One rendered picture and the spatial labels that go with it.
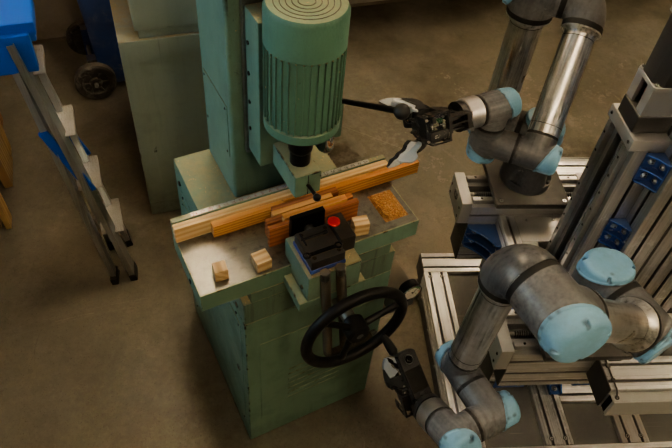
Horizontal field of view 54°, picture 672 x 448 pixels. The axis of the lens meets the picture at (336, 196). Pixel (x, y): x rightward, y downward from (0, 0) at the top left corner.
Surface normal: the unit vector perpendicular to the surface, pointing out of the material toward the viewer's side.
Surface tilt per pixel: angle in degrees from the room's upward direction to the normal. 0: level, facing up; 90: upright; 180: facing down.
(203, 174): 0
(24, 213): 0
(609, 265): 8
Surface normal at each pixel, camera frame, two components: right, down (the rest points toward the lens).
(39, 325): 0.07, -0.68
